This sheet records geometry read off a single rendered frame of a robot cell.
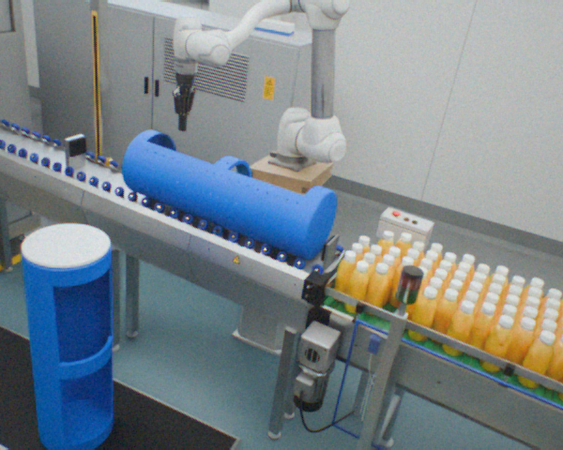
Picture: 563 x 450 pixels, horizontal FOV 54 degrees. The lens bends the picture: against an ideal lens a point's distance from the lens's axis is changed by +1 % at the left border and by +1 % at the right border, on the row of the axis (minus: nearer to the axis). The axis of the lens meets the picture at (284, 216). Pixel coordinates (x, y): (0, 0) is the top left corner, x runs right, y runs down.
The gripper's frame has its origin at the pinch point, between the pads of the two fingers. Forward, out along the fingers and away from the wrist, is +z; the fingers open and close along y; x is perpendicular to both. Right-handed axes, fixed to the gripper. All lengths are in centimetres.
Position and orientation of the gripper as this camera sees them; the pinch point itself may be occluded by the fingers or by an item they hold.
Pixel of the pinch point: (182, 122)
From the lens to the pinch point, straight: 233.6
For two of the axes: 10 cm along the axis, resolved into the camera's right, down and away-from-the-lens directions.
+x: 8.7, 3.2, -3.7
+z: -1.4, 8.9, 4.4
